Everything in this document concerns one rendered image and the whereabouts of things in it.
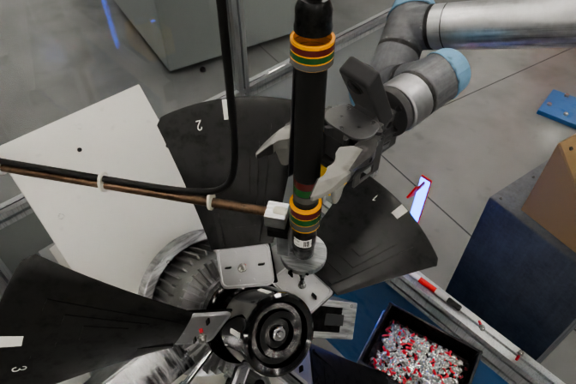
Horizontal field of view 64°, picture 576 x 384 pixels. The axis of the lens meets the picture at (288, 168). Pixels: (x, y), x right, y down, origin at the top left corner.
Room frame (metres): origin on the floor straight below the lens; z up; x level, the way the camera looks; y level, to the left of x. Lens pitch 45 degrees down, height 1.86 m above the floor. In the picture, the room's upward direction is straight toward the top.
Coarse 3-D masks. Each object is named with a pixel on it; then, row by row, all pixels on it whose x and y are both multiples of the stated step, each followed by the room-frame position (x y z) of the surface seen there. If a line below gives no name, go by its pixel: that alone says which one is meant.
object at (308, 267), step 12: (276, 204) 0.41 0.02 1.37; (288, 204) 0.42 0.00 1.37; (264, 216) 0.39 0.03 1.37; (276, 216) 0.39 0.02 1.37; (288, 216) 0.41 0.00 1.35; (276, 228) 0.39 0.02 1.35; (288, 228) 0.39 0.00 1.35; (288, 240) 0.39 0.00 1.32; (288, 252) 0.39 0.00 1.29; (324, 252) 0.39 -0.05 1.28; (288, 264) 0.37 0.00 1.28; (300, 264) 0.37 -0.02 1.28; (312, 264) 0.37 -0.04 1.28
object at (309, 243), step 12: (300, 0) 0.39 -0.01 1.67; (312, 0) 0.39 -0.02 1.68; (324, 0) 0.39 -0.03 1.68; (300, 12) 0.39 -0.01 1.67; (312, 12) 0.38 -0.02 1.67; (324, 12) 0.38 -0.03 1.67; (300, 24) 0.38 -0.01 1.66; (312, 24) 0.38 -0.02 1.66; (324, 24) 0.38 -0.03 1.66; (312, 36) 0.38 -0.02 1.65; (324, 36) 0.38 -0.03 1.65; (300, 240) 0.38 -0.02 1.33; (312, 240) 0.38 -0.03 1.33; (300, 252) 0.38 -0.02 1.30; (312, 252) 0.39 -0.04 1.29
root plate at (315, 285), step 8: (280, 272) 0.42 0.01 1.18; (280, 280) 0.41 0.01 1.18; (288, 280) 0.41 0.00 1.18; (296, 280) 0.41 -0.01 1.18; (304, 280) 0.41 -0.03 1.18; (312, 280) 0.41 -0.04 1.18; (320, 280) 0.41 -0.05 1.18; (280, 288) 0.39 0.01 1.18; (288, 288) 0.39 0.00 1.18; (296, 288) 0.39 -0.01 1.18; (304, 288) 0.39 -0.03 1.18; (312, 288) 0.39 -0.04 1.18; (320, 288) 0.39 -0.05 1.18; (328, 288) 0.39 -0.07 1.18; (304, 296) 0.38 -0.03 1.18; (320, 296) 0.38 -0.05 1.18; (328, 296) 0.38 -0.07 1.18; (312, 304) 0.36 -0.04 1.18; (320, 304) 0.36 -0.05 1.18; (312, 312) 0.35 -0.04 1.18
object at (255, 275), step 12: (228, 252) 0.41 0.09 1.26; (240, 252) 0.41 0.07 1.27; (252, 252) 0.40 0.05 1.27; (264, 252) 0.40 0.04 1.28; (228, 264) 0.40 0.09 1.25; (252, 264) 0.39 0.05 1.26; (228, 276) 0.38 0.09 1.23; (240, 276) 0.38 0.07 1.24; (252, 276) 0.38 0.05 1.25; (264, 276) 0.37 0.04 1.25; (228, 288) 0.37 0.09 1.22
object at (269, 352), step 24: (216, 288) 0.38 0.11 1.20; (240, 288) 0.39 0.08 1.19; (264, 288) 0.36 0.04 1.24; (240, 312) 0.32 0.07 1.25; (264, 312) 0.32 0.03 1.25; (288, 312) 0.32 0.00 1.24; (216, 336) 0.32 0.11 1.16; (240, 336) 0.28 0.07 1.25; (264, 336) 0.29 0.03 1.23; (288, 336) 0.30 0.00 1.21; (312, 336) 0.30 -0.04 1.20; (240, 360) 0.27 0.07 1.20; (264, 360) 0.27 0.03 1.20; (288, 360) 0.27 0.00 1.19
